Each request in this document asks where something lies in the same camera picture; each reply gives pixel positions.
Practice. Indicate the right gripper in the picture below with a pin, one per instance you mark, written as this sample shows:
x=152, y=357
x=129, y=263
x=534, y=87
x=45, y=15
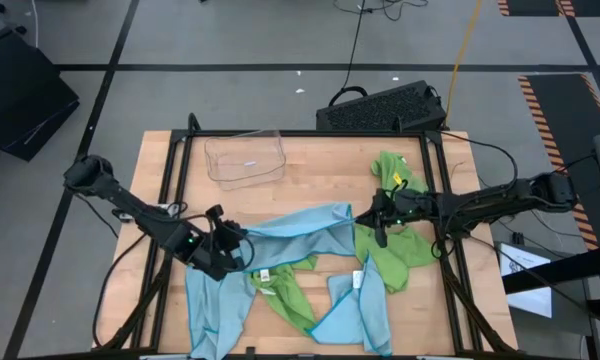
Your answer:
x=380, y=235

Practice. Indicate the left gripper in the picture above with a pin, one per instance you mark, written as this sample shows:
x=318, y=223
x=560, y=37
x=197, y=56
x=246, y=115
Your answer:
x=225, y=245

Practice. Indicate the blue microfiber towel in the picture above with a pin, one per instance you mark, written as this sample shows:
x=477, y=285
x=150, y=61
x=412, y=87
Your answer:
x=300, y=235
x=360, y=320
x=215, y=310

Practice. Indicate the green microfiber towel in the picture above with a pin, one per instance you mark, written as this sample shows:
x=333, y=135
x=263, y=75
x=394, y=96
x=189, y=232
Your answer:
x=405, y=255
x=290, y=300
x=387, y=167

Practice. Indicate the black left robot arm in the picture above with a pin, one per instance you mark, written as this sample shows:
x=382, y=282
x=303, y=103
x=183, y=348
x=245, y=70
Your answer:
x=130, y=205

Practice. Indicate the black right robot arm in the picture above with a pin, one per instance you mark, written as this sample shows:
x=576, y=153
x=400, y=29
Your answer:
x=480, y=202

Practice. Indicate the clear plastic bin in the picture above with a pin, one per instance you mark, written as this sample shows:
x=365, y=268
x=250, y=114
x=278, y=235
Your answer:
x=245, y=160

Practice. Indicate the black perforated computer case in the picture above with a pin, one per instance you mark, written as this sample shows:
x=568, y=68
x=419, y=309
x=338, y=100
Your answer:
x=380, y=110

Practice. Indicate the white display screen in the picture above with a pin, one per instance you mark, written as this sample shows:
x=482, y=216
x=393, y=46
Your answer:
x=527, y=295

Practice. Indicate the black stand beam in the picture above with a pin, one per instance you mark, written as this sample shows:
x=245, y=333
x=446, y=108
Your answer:
x=570, y=267

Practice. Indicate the black equipment case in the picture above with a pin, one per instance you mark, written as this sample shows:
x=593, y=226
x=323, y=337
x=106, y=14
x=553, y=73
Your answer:
x=20, y=100

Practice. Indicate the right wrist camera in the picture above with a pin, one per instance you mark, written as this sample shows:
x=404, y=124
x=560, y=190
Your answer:
x=399, y=206

